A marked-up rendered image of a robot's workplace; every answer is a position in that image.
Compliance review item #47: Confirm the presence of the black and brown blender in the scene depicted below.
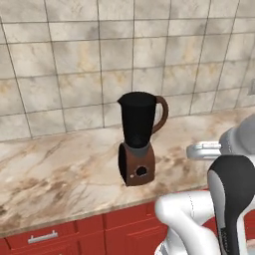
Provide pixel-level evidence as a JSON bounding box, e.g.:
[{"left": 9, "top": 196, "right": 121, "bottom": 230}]
[{"left": 117, "top": 91, "right": 170, "bottom": 187}]

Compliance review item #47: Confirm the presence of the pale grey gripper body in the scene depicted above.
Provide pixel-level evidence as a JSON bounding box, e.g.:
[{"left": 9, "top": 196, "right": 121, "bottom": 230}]
[{"left": 185, "top": 140, "right": 223, "bottom": 160}]

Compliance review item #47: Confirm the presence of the silver drawer handle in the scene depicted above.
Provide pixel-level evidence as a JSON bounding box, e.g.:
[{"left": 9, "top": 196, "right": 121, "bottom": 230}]
[{"left": 27, "top": 230, "right": 60, "bottom": 245}]

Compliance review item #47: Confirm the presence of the red drawer front with handle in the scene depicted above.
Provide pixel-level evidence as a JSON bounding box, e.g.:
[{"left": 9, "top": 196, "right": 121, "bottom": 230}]
[{"left": 0, "top": 213, "right": 106, "bottom": 252}]

